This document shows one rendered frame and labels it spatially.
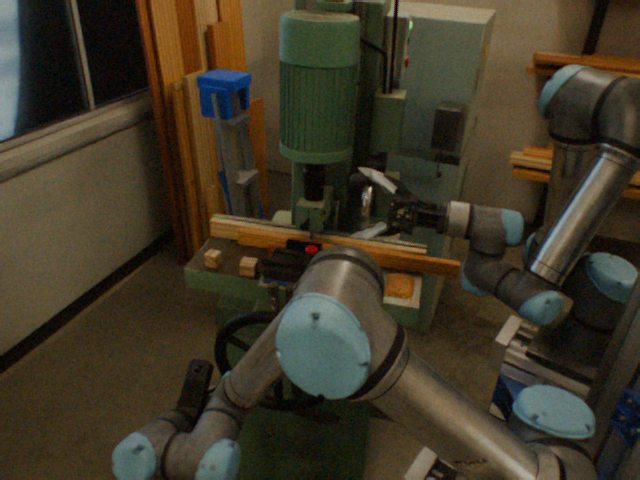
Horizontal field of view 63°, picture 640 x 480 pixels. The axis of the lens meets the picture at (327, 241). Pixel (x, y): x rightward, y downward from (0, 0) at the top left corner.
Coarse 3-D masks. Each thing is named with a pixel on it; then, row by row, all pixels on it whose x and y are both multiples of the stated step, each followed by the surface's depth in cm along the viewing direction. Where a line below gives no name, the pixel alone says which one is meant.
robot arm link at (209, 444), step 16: (208, 416) 90; (224, 416) 90; (176, 432) 88; (192, 432) 88; (208, 432) 87; (224, 432) 88; (176, 448) 84; (192, 448) 84; (208, 448) 84; (224, 448) 84; (176, 464) 83; (192, 464) 83; (208, 464) 82; (224, 464) 82
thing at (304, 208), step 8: (328, 192) 138; (304, 200) 133; (320, 200) 133; (328, 200) 136; (296, 208) 131; (304, 208) 131; (312, 208) 130; (320, 208) 130; (328, 208) 138; (296, 216) 132; (304, 216) 132; (312, 216) 131; (320, 216) 131; (296, 224) 133; (312, 224) 132; (320, 224) 132
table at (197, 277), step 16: (208, 240) 146; (224, 240) 147; (224, 256) 139; (240, 256) 140; (256, 256) 140; (192, 272) 134; (208, 272) 133; (224, 272) 133; (256, 272) 133; (384, 272) 137; (400, 272) 137; (416, 272) 137; (192, 288) 136; (208, 288) 135; (224, 288) 134; (240, 288) 133; (256, 288) 132; (384, 288) 131; (416, 288) 131; (256, 304) 127; (384, 304) 126; (400, 304) 125; (416, 304) 125; (400, 320) 127; (416, 320) 126
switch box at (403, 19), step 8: (392, 16) 134; (400, 16) 134; (408, 16) 135; (384, 24) 136; (392, 24) 135; (400, 24) 135; (408, 24) 136; (384, 32) 137; (400, 32) 136; (384, 40) 137; (400, 40) 137; (384, 48) 138; (400, 48) 138; (400, 56) 139; (400, 64) 140; (400, 72) 141
